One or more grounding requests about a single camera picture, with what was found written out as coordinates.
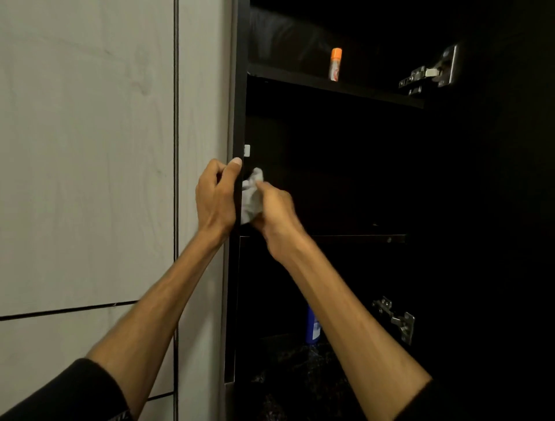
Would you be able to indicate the black left sleeve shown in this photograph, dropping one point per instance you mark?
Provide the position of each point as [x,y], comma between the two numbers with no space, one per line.
[65,394]

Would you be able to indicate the black cabinet door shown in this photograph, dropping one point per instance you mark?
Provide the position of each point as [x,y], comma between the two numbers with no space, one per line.
[498,217]

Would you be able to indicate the person's left thumb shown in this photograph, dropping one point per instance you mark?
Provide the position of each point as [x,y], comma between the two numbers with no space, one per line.
[230,173]

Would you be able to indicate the black cabinet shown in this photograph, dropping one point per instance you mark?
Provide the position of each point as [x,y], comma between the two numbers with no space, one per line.
[239,86]

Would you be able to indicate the person's left forearm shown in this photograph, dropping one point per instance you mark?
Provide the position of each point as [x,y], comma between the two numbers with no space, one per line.
[169,299]

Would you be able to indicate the person's right forearm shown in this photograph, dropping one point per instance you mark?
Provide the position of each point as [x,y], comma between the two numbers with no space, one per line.
[351,329]

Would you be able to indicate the black sleeve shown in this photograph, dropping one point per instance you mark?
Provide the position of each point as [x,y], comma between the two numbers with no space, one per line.
[427,403]
[65,394]

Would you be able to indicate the black right sleeve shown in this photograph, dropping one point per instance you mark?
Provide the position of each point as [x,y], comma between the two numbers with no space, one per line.
[427,403]

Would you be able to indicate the small metal door hinge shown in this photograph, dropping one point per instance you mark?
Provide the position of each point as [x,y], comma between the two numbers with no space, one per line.
[403,323]

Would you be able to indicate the orange capped white bottle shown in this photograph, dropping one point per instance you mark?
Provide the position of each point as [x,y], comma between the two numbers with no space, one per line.
[334,65]

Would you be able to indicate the black cabinet shelf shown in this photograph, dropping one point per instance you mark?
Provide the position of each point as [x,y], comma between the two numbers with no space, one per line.
[303,79]

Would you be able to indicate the person's left hand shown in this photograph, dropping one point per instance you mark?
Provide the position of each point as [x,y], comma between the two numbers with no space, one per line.
[214,204]

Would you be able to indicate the person's right fingers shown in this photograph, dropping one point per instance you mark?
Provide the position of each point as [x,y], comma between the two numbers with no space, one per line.
[265,189]

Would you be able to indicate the white cleaning cloth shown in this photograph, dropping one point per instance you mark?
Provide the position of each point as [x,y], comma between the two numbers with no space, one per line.
[250,199]

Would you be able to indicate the large metal door hinge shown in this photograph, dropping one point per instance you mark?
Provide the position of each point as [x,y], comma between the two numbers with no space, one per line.
[446,65]

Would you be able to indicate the person's right hand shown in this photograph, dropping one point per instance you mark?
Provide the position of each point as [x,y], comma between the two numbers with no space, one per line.
[279,219]

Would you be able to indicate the blue bottle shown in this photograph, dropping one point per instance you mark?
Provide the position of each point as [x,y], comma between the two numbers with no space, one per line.
[312,329]

